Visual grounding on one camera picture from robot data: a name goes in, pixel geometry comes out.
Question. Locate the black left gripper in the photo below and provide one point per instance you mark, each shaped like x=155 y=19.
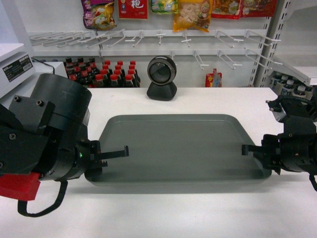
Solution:
x=81 y=159

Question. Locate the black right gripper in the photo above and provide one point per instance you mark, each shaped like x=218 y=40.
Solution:
x=296 y=153

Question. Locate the grey rectangular serving tray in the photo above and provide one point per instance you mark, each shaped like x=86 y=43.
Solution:
x=177 y=148

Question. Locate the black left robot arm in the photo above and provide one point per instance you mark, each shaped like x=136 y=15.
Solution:
x=45 y=137

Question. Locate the white checkout counter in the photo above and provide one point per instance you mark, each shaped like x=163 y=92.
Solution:
x=282 y=206

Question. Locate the white checkout scale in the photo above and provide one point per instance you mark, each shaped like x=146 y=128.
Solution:
x=15 y=66

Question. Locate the red spouted sauce pouch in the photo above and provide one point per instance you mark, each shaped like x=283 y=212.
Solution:
x=213 y=79

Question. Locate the white metal store shelf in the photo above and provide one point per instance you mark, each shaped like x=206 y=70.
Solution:
x=245 y=50

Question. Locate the black round barcode scanner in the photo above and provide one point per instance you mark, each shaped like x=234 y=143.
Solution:
x=161 y=71

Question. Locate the red mixed vegetable packet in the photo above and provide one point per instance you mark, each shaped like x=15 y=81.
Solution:
x=226 y=9

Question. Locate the red pepper packet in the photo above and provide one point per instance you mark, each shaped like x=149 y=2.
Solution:
x=258 y=8

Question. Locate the purple seasoning packet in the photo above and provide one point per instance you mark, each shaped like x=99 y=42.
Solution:
x=98 y=14

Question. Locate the yellow fungus snack bag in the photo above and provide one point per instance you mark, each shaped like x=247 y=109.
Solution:
x=193 y=14

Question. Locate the red spice packet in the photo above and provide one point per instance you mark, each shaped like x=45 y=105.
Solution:
x=133 y=9

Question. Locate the green yellow seasoning packet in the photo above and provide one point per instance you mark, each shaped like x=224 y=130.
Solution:
x=164 y=6

